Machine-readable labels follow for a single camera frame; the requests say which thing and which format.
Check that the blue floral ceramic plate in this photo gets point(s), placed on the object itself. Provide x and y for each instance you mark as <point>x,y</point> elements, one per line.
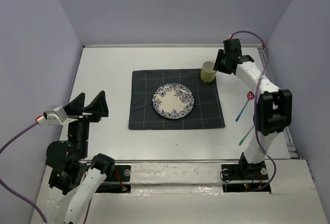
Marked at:
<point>173,101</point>

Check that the iridescent spoon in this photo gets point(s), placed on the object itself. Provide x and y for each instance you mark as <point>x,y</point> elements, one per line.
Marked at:
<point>250,96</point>

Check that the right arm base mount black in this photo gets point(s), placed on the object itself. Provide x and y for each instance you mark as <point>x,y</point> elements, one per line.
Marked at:
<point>236,181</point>

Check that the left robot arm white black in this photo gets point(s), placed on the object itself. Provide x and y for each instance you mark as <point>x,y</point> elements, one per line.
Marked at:
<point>73,183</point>

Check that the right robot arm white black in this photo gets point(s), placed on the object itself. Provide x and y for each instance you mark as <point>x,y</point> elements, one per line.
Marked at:
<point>272,110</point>

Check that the dark grey checked cloth placemat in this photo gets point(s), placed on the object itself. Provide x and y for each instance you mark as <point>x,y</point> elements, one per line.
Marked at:
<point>206,113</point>

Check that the iridescent fork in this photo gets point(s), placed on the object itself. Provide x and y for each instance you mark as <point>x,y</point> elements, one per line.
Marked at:
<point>246,135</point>

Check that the pale yellow mug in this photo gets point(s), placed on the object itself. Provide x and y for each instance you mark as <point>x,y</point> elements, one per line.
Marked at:
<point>208,74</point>

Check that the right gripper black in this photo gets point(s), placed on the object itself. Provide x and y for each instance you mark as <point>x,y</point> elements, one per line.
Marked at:
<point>220,55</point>

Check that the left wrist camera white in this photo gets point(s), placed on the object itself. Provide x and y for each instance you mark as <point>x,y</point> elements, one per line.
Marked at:
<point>55,115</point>

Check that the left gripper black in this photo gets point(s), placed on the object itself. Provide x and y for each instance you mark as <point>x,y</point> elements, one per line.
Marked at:
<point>99,105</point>

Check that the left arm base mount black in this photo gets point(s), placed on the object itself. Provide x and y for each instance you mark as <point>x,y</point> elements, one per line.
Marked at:
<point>118,182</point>

